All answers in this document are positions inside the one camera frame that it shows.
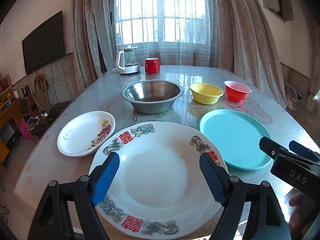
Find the black flat television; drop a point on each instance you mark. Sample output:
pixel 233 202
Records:
pixel 43 45

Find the small white floral plate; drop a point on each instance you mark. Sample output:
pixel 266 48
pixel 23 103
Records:
pixel 80 135

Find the dark low table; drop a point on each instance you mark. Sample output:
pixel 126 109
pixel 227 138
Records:
pixel 56 110

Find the wooden cabinet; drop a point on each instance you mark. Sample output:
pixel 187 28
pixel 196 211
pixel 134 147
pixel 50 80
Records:
pixel 11 112

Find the large white dragon-print plate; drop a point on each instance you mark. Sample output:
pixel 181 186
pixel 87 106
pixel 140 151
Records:
pixel 155 175

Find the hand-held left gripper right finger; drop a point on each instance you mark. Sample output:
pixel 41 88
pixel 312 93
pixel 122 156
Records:
pixel 212 177

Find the white sheer curtain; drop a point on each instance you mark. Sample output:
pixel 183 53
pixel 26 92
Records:
pixel 190 52

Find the white glass electric kettle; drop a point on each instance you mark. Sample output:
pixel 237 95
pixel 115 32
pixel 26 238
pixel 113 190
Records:
pixel 128 67

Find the wooden chair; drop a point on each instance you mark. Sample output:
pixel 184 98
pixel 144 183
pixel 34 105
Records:
pixel 41 90

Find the grey wall electrical box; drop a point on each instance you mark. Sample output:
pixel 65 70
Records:
pixel 282 6

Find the yellow bowl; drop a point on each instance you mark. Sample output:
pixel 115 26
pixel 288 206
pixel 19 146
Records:
pixel 206 97

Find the person's right hand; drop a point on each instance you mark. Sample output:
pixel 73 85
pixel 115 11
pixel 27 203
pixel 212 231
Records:
pixel 300 212

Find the red mug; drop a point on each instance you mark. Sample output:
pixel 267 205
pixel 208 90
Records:
pixel 152 66

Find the stainless steel bowl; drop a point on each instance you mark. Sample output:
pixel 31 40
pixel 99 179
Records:
pixel 150 105

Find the teal plate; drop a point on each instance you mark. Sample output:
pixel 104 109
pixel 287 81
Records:
pixel 232 137

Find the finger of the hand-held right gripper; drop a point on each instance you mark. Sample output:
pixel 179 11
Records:
pixel 270 147
pixel 301 150

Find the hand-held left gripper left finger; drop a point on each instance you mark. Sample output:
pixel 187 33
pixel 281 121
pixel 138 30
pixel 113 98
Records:
pixel 107 177

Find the barred window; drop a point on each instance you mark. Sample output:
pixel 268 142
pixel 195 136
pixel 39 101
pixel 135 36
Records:
pixel 150 12

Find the beige curtain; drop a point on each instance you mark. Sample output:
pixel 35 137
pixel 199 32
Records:
pixel 90 35
pixel 245 42
pixel 315 85

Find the red plastic bowl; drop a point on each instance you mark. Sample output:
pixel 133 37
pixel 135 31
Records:
pixel 236 96

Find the printed plastic bag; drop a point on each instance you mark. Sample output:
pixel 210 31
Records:
pixel 293 95

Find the pink bag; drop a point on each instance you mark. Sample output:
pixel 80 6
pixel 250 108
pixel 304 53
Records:
pixel 25 128

